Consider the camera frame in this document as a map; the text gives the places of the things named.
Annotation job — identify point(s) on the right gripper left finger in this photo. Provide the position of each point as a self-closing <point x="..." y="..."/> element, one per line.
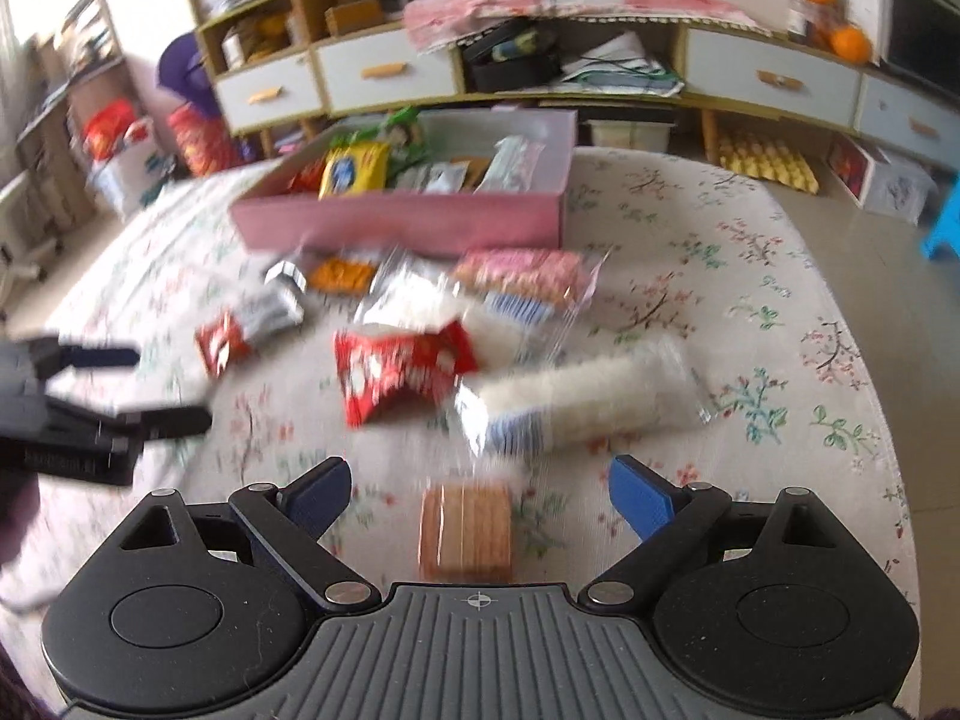
<point x="286" y="525"/>

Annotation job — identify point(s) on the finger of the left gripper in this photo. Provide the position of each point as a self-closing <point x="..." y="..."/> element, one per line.
<point x="99" y="357"/>
<point x="170" y="423"/>

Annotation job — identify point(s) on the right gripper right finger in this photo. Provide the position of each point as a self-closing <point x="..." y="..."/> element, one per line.
<point x="673" y="525"/>

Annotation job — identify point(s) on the orange white snack packet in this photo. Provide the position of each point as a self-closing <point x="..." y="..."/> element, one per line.
<point x="243" y="326"/>

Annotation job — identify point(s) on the brown cracker stack pack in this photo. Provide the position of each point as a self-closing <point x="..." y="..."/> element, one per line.
<point x="466" y="533"/>

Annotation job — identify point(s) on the small red candy packet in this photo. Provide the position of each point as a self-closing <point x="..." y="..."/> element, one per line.
<point x="379" y="366"/>

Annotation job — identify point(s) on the white rice cracker pack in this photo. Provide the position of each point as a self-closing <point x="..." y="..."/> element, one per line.
<point x="417" y="294"/>
<point x="529" y="412"/>

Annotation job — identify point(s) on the orange yellow snack packet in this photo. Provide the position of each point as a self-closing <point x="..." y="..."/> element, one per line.
<point x="340" y="275"/>

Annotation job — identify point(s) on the pink round cookie pack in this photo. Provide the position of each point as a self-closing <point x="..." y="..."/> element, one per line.
<point x="564" y="278"/>

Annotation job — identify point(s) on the red snack bag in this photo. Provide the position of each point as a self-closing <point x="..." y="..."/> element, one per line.
<point x="308" y="178"/>

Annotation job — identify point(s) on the yellow chip bag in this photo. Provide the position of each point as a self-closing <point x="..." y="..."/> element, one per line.
<point x="354" y="169"/>

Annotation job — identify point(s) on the white monkey biscuit pack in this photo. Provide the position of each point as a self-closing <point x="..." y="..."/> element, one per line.
<point x="430" y="178"/>

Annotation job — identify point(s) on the green snack bag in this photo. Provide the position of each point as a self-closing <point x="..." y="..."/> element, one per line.
<point x="400" y="130"/>

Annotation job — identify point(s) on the gold wafer pack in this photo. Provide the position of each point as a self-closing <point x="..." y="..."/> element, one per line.
<point x="474" y="170"/>

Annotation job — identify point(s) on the silver long cracker pack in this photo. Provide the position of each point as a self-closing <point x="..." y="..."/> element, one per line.
<point x="513" y="166"/>

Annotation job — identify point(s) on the blue white snack packet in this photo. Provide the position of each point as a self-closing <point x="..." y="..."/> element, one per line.
<point x="287" y="273"/>

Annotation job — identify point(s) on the floral tablecloth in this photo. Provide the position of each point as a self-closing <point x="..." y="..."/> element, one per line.
<point x="689" y="250"/>

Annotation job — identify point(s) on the red lantern bag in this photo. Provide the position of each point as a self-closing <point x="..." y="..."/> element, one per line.
<point x="205" y="144"/>

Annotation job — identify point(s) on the wooden TV cabinet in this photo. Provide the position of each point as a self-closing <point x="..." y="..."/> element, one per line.
<point x="266" y="70"/>

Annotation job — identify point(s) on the yellow egg tray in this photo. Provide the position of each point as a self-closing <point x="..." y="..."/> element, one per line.
<point x="766" y="159"/>

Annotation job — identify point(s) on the pink cardboard box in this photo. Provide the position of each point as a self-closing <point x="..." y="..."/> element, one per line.
<point x="269" y="218"/>

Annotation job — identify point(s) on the blue plastic stool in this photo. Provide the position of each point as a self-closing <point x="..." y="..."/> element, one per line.
<point x="944" y="235"/>

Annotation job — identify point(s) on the pink floral cloth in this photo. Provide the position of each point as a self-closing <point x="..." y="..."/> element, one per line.
<point x="432" y="24"/>

